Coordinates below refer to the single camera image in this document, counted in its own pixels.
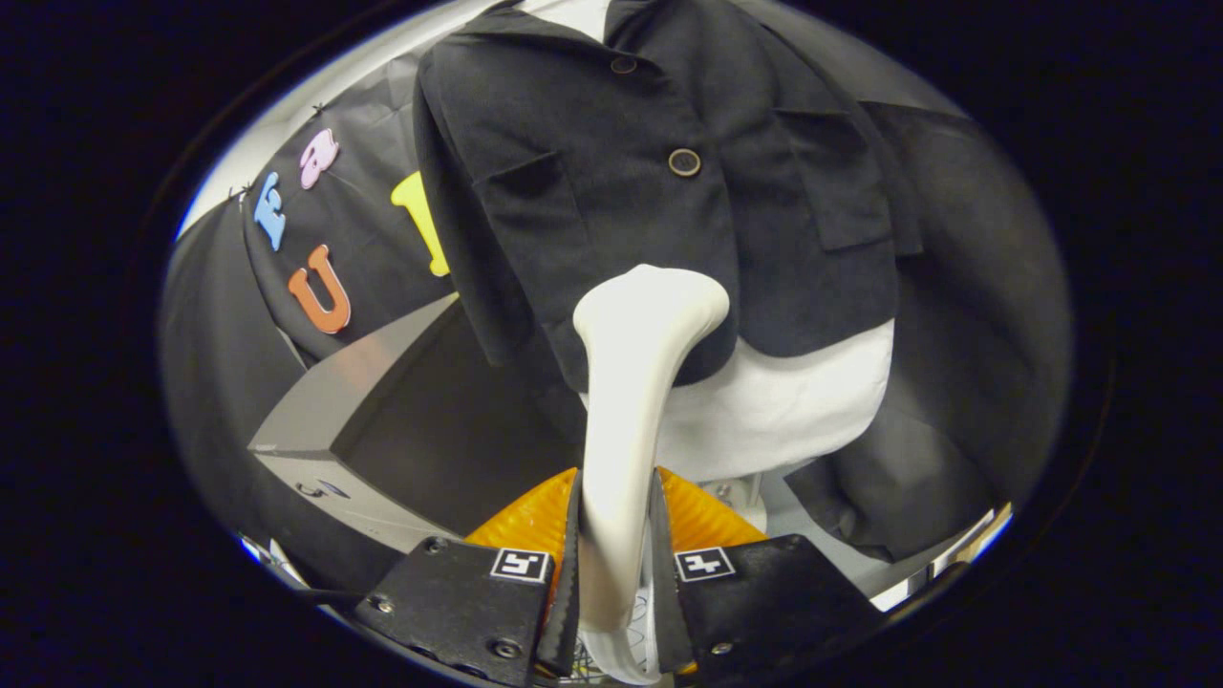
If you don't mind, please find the white mannequin torso on stand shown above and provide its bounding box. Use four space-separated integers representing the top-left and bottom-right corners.
521 0 897 532

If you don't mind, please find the grey cabinet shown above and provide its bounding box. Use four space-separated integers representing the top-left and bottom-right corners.
248 293 585 576

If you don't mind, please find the black backdrop cloth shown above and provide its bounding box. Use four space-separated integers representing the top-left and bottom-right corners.
158 0 1073 593

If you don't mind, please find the white wooden board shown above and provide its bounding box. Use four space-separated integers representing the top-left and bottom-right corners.
869 503 1015 613

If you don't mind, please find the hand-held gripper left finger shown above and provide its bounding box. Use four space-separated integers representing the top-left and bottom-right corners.
355 466 584 688

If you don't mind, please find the black blazer jacket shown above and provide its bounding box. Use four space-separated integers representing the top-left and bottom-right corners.
413 0 927 396

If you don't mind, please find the white garment steamer with hose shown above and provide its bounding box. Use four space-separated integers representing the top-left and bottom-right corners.
571 265 733 687

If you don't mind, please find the white and blue clutter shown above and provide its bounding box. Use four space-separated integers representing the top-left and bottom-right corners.
237 532 309 586

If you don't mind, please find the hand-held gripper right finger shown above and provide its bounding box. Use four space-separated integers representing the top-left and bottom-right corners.
650 466 886 682

